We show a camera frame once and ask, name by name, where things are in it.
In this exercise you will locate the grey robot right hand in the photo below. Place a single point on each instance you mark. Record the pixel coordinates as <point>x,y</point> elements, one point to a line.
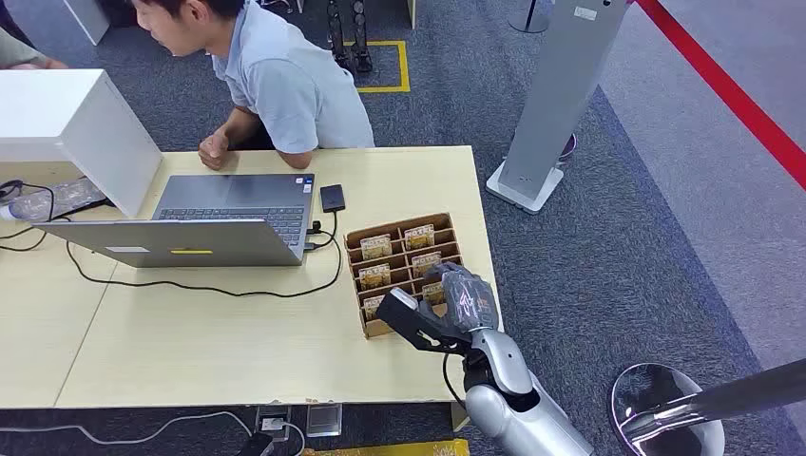
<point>469,299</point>

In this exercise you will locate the person's left hand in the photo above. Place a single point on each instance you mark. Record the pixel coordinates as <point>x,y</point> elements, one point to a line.
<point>214,150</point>

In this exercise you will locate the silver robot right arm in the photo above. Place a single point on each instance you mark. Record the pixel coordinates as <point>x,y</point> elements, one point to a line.
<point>516,393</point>

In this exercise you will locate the brown printed hotel card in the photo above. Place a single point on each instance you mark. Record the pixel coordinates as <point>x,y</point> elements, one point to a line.
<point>426,263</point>
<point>374,277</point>
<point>419,236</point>
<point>371,307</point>
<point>434,293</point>
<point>376,246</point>

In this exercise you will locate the brown cardboard card holder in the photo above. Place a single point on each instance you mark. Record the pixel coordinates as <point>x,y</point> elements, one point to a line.
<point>393,252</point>

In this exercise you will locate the person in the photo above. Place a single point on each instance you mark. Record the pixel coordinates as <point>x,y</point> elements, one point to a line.
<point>283,82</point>
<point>25,53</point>

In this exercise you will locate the grey open laptop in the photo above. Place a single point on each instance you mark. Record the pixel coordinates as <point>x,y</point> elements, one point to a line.
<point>208,233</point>

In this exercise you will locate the black external drive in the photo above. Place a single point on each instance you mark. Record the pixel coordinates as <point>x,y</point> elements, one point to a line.
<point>332,198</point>

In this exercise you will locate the white box cabinet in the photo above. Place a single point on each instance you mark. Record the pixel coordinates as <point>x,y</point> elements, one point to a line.
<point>75,126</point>

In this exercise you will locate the yellow printed sheet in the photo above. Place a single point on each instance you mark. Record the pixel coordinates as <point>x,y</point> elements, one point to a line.
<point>403,449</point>

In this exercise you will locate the clear plastic water bottle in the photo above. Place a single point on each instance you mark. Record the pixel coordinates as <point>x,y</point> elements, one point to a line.
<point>50,200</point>

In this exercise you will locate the black robot legs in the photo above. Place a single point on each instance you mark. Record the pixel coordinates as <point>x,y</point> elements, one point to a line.
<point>349,34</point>

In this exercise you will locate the metal floor plate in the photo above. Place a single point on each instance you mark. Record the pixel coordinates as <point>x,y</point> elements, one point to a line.
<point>324,420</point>

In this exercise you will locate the grey kiosk pillar white base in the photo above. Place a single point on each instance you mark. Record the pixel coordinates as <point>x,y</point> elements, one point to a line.
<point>554,100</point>

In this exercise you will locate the floor power socket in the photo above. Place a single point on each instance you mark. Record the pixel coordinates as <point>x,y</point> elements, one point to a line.
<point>274,423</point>

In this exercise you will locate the black power adapter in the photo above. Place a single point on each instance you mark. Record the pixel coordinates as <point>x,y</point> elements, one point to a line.
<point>255,445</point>

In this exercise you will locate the dark round stanchion base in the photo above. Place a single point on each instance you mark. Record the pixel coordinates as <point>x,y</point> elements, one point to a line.
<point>530,17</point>

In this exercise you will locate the red barrier belt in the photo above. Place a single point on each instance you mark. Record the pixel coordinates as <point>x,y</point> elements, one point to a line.
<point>724,88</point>

